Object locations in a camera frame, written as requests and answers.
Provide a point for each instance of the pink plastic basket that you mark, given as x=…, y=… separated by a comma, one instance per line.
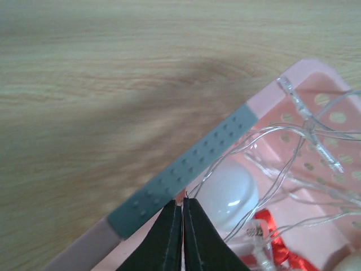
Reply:
x=107, y=244

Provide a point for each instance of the red ribbon bow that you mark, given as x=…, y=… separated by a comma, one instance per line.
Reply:
x=281, y=253

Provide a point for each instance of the clear string lights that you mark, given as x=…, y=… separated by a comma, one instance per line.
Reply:
x=305, y=158

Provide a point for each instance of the white ball ornament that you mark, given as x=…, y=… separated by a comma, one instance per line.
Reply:
x=228, y=195

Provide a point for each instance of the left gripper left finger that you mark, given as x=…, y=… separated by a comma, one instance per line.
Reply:
x=161, y=250

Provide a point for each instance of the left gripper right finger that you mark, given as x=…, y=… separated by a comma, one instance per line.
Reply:
x=204, y=249

